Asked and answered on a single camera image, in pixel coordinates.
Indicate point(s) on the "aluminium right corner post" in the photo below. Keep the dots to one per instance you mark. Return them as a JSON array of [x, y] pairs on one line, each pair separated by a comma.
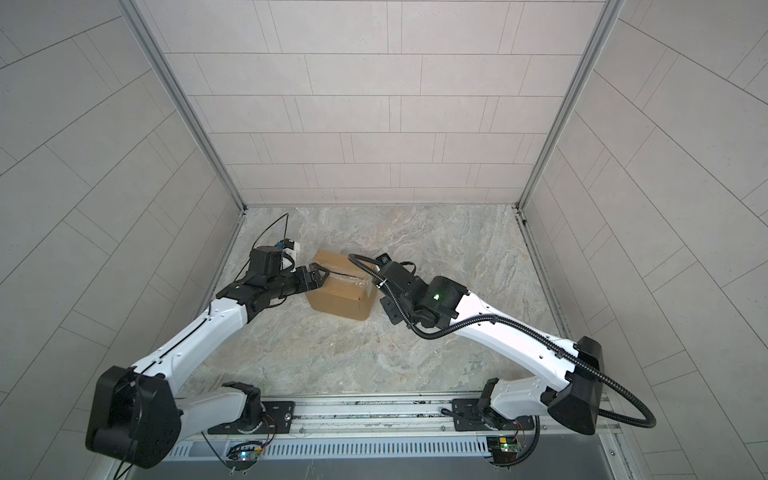
[[606, 20]]

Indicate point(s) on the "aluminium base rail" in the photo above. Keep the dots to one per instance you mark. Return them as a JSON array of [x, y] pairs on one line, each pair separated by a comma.
[[374, 416]]

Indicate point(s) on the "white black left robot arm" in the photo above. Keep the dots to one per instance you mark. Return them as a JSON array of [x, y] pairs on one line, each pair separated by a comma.
[[136, 415]]

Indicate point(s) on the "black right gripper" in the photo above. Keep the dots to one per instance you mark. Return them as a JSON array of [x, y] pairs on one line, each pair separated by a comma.
[[386, 305]]

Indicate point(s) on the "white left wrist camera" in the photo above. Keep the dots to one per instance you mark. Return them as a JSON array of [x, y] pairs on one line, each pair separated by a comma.
[[290, 246]]

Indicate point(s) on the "aluminium corner post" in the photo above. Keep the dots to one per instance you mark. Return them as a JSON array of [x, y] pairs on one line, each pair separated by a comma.
[[151, 49], [606, 20]]

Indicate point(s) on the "left green circuit board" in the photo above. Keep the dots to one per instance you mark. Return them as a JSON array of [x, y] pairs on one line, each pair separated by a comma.
[[247, 452]]

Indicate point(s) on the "brown cardboard express box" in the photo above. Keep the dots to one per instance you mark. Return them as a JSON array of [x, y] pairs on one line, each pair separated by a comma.
[[347, 292]]

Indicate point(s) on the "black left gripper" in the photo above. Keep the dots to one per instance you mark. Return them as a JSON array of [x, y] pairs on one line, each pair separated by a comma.
[[304, 277]]

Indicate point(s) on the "green circuit board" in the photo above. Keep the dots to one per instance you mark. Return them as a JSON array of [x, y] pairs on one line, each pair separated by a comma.
[[247, 452], [503, 451]]

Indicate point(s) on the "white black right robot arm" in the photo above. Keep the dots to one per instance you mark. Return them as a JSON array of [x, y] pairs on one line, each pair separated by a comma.
[[561, 384]]

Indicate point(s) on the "aluminium left corner post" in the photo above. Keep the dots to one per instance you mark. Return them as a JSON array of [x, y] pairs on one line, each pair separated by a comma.
[[151, 49]]

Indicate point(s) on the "white slotted vent strip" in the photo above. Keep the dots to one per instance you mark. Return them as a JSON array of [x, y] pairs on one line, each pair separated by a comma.
[[378, 448]]

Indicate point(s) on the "right green circuit board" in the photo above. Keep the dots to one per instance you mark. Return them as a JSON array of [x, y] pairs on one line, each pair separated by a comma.
[[503, 451]]

